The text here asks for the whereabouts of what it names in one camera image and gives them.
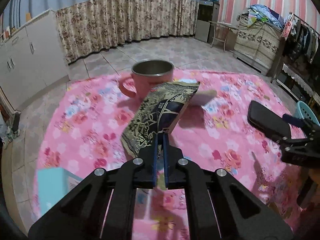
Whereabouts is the dark patterned snack bag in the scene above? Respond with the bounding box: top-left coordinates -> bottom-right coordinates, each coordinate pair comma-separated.
120,82 -> 200,158

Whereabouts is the light blue plastic basket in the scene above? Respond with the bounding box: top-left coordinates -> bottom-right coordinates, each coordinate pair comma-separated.
293,101 -> 319,125

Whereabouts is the clothes rack with garments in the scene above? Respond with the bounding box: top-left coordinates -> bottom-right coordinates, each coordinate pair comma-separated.
271,12 -> 319,103

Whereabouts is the teal cardboard box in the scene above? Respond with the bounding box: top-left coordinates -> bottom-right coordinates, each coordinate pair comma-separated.
37,167 -> 82,216

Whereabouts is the small wooden side table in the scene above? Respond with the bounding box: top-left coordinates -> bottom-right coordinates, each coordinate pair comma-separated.
210,21 -> 239,52

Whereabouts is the pile of folded clothes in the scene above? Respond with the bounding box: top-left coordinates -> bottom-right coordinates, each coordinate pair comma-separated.
236,4 -> 284,29

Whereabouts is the pink metal mug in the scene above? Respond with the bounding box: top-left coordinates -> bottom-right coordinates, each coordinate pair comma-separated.
118,59 -> 174,99

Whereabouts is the grey water dispenser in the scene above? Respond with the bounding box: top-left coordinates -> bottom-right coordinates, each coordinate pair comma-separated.
195,0 -> 220,43

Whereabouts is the white cabinet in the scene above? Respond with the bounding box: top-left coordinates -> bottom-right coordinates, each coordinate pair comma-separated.
1,9 -> 69,111

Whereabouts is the floral beige curtain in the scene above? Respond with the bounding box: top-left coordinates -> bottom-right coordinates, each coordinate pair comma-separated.
56,0 -> 199,63

